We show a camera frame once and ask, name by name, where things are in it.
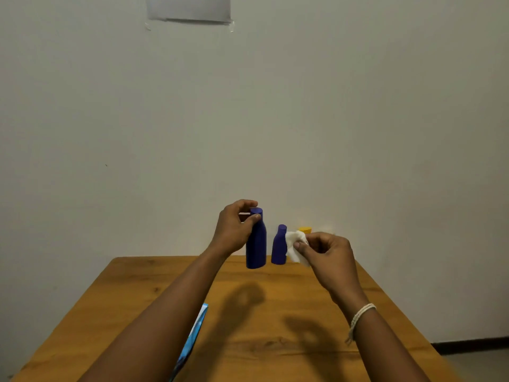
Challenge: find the person's left hand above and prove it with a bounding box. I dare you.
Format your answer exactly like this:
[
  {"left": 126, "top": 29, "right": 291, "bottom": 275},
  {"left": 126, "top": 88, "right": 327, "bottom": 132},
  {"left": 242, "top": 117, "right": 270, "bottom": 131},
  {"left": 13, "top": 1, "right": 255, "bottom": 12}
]
[{"left": 208, "top": 199, "right": 262, "bottom": 258}]

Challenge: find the person's right hand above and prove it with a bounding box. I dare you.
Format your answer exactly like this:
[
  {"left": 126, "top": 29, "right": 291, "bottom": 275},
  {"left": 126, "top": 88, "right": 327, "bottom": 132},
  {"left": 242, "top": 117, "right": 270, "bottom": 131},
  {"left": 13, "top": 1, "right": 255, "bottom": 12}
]
[{"left": 293, "top": 231, "right": 369, "bottom": 313}]

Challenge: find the blue patterned bottle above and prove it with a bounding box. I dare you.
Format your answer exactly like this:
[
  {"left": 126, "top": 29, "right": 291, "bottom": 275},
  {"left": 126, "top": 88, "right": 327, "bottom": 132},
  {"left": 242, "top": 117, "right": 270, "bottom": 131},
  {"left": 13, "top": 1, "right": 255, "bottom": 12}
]
[
  {"left": 245, "top": 207, "right": 267, "bottom": 270},
  {"left": 271, "top": 224, "right": 288, "bottom": 265}
]

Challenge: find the white wet wipe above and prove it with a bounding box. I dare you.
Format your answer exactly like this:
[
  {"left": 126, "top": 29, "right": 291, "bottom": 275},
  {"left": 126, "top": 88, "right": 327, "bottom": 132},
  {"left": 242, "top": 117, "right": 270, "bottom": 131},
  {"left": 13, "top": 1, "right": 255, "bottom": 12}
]
[{"left": 285, "top": 230, "right": 312, "bottom": 268}]

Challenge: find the blue wet wipes packet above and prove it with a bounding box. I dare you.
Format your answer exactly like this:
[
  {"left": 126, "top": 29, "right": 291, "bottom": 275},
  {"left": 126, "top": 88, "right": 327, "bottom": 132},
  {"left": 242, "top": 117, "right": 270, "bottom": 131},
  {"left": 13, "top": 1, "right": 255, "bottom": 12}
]
[{"left": 170, "top": 302, "right": 209, "bottom": 382}]

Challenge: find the person's left forearm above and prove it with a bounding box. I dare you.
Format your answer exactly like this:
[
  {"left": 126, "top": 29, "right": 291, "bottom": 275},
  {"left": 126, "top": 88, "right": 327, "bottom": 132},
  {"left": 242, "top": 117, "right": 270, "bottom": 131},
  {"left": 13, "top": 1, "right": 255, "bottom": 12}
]
[{"left": 77, "top": 248, "right": 227, "bottom": 382}]

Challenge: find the wooden table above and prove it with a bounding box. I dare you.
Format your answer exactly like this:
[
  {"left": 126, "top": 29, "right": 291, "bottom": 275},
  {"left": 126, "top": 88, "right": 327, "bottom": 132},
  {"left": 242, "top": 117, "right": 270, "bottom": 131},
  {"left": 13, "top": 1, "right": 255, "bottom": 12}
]
[{"left": 12, "top": 256, "right": 464, "bottom": 382}]

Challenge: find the white paper sheet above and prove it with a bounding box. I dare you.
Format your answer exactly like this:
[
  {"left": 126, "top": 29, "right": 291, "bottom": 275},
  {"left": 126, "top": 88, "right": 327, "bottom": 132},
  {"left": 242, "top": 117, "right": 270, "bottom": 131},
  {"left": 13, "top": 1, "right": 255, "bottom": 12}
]
[{"left": 144, "top": 0, "right": 232, "bottom": 24}]

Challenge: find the white string bracelet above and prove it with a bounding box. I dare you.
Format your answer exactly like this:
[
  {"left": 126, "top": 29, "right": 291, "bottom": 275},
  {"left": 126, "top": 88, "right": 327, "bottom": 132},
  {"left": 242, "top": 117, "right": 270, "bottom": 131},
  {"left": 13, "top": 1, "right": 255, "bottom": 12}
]
[{"left": 345, "top": 302, "right": 378, "bottom": 346}]

